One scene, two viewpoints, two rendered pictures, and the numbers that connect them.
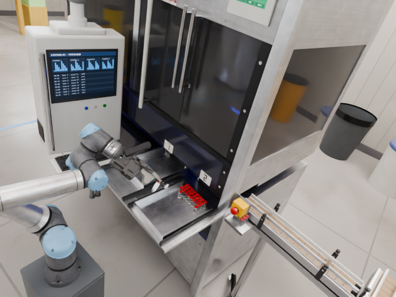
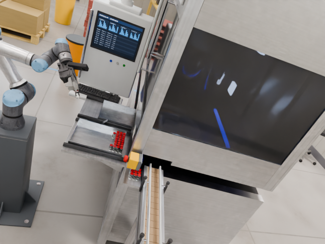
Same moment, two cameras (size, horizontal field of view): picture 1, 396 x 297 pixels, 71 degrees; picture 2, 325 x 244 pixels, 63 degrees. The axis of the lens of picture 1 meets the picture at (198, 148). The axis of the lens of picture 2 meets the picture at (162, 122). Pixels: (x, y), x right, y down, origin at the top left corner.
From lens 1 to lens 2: 108 cm
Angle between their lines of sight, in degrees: 32
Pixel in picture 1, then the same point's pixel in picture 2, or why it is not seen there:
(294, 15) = not seen: outside the picture
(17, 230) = (50, 129)
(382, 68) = not seen: outside the picture
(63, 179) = (21, 51)
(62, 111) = (95, 54)
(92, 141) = (56, 47)
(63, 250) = (8, 99)
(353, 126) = not seen: outside the picture
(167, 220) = (86, 140)
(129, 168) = (62, 71)
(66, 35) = (113, 6)
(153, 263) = (96, 202)
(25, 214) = (8, 72)
